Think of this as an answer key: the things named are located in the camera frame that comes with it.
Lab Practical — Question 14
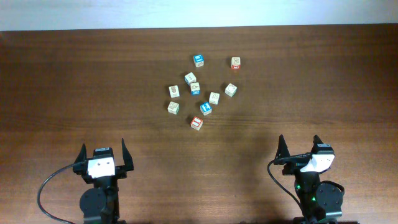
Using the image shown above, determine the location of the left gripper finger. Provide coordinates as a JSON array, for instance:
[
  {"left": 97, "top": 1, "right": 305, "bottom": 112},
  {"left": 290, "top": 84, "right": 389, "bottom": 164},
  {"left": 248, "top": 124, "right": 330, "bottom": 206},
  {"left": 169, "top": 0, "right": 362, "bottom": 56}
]
[
  {"left": 74, "top": 143, "right": 87, "bottom": 164},
  {"left": 121, "top": 139, "right": 134, "bottom": 171}
]

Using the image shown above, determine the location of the red top wooden block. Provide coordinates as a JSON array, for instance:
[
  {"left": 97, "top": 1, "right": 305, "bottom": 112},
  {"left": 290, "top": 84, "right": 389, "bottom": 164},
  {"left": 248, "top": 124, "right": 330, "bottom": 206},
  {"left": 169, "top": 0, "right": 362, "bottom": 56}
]
[{"left": 190, "top": 116, "right": 203, "bottom": 131}]

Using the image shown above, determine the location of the plain picture wooden block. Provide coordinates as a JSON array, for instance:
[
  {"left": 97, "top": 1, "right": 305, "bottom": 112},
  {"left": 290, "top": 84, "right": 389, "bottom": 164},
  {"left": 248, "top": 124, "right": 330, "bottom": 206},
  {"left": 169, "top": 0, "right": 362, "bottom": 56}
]
[{"left": 209, "top": 92, "right": 220, "bottom": 105}]

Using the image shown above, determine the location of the blue number two block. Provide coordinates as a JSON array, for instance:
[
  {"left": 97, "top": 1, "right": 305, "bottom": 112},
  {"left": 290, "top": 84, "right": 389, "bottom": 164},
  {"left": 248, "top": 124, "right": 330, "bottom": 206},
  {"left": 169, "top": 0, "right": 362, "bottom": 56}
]
[{"left": 200, "top": 102, "right": 212, "bottom": 116}]

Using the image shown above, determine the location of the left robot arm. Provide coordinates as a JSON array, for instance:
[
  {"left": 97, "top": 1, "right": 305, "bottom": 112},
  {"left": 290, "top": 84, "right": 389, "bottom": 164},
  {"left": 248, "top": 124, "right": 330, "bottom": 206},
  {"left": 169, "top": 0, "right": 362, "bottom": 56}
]
[{"left": 73, "top": 141, "right": 134, "bottom": 224}]

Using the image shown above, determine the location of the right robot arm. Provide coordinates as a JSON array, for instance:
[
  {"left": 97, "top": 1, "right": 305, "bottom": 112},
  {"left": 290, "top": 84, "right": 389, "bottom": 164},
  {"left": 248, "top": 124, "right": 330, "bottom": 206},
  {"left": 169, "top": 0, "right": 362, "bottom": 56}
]
[{"left": 268, "top": 135, "right": 345, "bottom": 224}]

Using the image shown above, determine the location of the green edged wooden block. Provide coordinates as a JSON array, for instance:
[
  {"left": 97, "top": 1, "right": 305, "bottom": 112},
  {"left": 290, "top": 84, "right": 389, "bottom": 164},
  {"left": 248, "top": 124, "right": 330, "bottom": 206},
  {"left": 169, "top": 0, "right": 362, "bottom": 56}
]
[{"left": 167, "top": 101, "right": 180, "bottom": 114}]

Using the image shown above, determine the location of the circle picture wooden block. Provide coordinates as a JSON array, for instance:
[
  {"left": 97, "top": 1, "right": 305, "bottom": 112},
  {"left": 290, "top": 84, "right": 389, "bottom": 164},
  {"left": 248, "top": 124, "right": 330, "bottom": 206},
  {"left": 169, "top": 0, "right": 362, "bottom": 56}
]
[{"left": 224, "top": 83, "right": 238, "bottom": 97}]

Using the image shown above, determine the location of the owl picture wooden block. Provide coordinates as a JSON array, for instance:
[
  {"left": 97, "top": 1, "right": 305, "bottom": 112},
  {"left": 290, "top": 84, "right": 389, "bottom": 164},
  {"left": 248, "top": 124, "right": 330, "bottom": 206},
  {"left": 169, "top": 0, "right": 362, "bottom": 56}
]
[{"left": 169, "top": 85, "right": 180, "bottom": 98}]

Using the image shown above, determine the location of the hand picture blue block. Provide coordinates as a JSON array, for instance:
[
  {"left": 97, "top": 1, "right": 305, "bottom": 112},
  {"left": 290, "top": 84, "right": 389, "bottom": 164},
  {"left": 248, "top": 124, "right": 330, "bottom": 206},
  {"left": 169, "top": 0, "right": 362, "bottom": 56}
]
[{"left": 190, "top": 82, "right": 201, "bottom": 95}]

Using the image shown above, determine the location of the red side wooden block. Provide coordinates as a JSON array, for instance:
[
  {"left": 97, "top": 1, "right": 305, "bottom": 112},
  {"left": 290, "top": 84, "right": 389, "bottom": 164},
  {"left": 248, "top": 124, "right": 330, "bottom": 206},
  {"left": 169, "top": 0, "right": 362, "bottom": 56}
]
[{"left": 231, "top": 57, "right": 241, "bottom": 70}]

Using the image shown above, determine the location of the blue side tilted block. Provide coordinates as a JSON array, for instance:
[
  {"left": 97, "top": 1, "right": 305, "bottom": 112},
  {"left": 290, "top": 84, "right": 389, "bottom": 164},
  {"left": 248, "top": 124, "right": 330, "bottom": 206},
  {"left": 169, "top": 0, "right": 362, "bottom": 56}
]
[{"left": 184, "top": 72, "right": 197, "bottom": 85}]

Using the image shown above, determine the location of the blue top wooden block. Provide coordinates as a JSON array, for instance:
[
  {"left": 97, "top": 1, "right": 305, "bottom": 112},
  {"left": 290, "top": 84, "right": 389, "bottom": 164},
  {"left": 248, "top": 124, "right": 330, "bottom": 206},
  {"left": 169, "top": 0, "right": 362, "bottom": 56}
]
[{"left": 193, "top": 54, "right": 204, "bottom": 67}]

